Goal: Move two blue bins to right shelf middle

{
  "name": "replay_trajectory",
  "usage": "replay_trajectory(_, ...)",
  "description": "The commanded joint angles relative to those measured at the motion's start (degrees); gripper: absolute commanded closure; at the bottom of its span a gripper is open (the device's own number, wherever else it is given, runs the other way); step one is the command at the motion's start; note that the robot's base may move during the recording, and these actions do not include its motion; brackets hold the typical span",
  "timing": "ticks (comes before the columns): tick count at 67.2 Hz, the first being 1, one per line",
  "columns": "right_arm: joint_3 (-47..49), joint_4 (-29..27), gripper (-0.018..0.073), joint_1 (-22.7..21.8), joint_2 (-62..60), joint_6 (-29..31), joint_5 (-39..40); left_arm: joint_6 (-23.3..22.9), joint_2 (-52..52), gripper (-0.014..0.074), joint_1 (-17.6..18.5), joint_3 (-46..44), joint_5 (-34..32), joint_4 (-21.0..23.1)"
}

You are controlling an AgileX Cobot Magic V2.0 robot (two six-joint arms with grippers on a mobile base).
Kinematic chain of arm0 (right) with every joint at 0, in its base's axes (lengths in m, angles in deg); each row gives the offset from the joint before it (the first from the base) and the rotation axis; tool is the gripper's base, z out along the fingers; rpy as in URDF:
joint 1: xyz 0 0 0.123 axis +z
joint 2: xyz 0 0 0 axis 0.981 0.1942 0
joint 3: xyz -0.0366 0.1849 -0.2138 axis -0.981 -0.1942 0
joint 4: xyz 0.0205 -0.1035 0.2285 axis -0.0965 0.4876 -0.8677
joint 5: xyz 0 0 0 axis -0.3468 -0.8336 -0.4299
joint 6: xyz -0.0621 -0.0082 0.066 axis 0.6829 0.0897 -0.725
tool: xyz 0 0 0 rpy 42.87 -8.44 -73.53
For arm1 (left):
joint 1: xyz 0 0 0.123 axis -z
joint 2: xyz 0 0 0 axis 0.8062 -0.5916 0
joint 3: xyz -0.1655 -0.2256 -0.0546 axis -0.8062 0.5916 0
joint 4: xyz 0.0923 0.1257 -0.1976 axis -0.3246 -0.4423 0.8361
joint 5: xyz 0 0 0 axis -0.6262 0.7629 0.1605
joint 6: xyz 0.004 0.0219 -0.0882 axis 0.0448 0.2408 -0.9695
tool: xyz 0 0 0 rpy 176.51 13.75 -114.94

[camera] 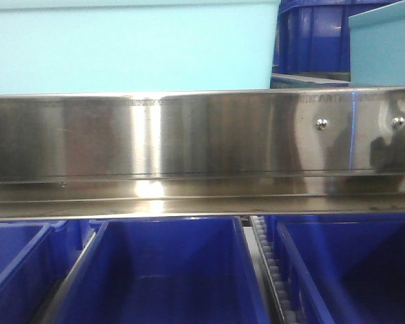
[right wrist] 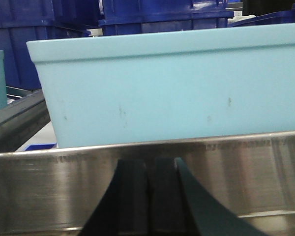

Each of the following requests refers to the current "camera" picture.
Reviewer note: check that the light blue plastic bin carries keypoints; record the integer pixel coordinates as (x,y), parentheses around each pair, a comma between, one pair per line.
(129,46)

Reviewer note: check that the blue bin lower middle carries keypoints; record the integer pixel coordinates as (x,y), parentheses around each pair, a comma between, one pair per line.
(165,271)

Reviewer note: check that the white roller track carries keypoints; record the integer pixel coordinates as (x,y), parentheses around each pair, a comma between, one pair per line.
(280,306)

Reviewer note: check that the dark blue ribbed crate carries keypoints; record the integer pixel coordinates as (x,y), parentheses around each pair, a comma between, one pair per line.
(364,40)

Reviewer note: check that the blue bin lower right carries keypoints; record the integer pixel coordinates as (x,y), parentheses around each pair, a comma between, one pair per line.
(340,268)

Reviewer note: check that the blue bin lower left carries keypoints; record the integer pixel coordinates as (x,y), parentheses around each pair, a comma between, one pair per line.
(34,256)

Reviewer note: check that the stainless steel shelf front rail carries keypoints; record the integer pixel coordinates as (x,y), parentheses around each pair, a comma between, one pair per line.
(168,154)

